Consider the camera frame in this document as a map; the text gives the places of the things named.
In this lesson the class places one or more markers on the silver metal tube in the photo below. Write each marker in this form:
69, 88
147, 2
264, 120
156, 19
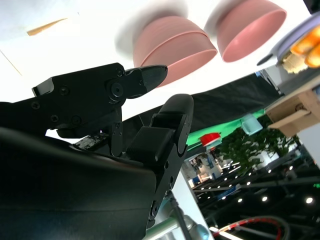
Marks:
162, 228

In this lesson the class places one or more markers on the cardboard box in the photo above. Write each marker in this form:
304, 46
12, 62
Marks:
295, 110

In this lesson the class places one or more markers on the orange bread roll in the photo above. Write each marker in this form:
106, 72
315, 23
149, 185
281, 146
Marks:
315, 59
303, 45

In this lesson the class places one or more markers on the green backdrop cloth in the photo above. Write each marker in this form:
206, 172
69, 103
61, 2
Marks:
225, 125

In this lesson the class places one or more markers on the light blue cup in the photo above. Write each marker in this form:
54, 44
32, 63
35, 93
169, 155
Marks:
251, 125

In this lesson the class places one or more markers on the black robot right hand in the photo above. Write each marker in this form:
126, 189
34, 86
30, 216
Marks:
62, 187

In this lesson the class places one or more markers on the black stand pole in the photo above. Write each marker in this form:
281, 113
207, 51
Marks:
180, 217

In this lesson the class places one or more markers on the orange paper sliver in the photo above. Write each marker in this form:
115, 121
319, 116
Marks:
45, 27

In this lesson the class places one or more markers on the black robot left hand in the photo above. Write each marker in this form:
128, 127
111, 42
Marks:
314, 5

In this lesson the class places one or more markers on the purple plate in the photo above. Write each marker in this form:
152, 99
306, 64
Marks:
287, 41

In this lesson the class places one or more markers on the black backdrop cloth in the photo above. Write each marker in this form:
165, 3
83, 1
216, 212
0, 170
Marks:
225, 100

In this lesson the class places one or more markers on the green leafy plant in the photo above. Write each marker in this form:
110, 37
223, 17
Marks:
250, 150

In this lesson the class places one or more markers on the red button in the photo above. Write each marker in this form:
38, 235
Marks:
210, 138

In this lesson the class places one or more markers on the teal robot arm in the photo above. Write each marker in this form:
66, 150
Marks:
200, 230

